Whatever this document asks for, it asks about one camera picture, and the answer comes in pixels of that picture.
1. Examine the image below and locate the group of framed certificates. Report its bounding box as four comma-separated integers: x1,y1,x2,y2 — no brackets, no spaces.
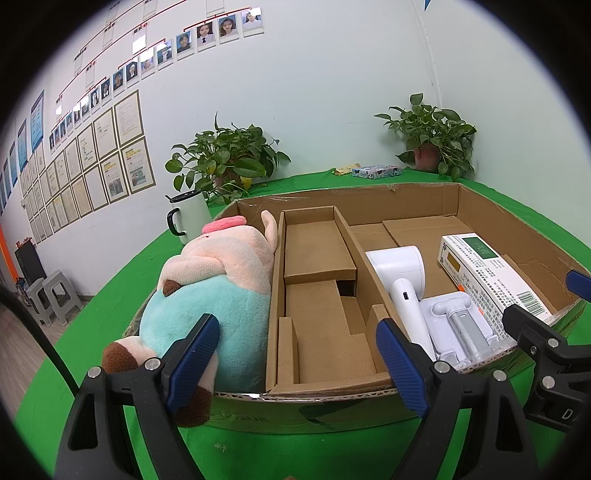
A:
21,90,158,241

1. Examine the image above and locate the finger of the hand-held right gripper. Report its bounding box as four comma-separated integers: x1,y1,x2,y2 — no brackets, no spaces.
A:
566,270,591,303
502,304,591,433

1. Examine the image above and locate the large cardboard box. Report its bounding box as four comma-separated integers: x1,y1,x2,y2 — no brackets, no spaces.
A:
121,181,591,437

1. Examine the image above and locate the white handheld device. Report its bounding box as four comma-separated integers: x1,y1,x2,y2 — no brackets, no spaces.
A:
365,246,437,361

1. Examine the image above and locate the black cable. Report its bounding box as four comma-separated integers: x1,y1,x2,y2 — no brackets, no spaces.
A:
0,284,79,393

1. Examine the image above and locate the white and green medicine box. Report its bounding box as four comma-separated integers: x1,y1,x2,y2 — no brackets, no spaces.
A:
437,233,557,342

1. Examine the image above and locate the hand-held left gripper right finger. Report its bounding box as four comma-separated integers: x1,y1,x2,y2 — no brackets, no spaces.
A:
375,318,541,480

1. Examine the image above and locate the black cabinet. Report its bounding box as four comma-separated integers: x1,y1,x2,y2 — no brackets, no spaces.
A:
14,240,48,287

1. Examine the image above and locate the long cardboard insert tray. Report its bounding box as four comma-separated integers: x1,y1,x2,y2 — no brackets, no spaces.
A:
265,205,399,395

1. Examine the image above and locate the white mug with black handle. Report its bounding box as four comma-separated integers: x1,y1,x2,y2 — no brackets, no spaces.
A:
166,189,213,245

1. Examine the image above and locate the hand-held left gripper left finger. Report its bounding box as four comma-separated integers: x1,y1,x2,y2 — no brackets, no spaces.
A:
54,313,221,480

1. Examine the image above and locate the bushy potted green plant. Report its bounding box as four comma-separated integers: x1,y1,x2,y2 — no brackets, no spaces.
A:
165,112,293,206

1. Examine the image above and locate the pink and teal plush toy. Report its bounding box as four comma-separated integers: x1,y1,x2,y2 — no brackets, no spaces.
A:
102,210,280,429

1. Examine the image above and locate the green plant in brown pot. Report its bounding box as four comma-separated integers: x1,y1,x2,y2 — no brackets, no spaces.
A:
374,93,477,182

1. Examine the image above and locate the patterned tissue box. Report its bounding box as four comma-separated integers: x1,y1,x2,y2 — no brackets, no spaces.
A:
352,164,403,179

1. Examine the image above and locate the grey plastic stool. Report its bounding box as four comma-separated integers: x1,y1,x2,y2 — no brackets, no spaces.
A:
25,277,56,328
41,270,85,326

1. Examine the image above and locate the white folding stand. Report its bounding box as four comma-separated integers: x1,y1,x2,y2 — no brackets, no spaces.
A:
418,295,513,370

